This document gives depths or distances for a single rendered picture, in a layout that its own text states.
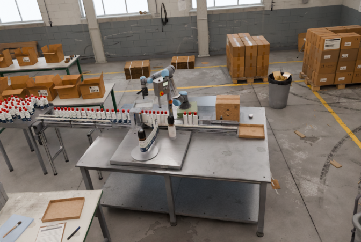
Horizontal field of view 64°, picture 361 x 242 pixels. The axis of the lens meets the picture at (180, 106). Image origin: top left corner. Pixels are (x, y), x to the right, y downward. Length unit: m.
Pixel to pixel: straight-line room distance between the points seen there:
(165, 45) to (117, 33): 1.47
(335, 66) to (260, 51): 1.54
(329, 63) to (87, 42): 6.66
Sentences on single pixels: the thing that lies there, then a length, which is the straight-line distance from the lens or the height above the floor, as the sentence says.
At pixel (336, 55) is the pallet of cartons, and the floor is 0.78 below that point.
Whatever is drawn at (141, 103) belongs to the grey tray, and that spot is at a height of 0.96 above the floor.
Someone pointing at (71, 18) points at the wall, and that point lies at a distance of 9.49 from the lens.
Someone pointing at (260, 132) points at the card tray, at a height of 0.83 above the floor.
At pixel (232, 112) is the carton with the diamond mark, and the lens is 3.76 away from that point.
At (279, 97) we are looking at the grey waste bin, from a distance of 5.83.
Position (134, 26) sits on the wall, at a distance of 9.00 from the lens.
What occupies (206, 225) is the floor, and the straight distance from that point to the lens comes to 3.68.
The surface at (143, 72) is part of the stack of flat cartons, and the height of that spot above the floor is 0.17.
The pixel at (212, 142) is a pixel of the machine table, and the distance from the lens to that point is 3.47.
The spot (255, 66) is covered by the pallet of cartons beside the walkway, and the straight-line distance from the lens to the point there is 6.96.
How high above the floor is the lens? 2.83
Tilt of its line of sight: 28 degrees down
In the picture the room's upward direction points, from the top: 5 degrees counter-clockwise
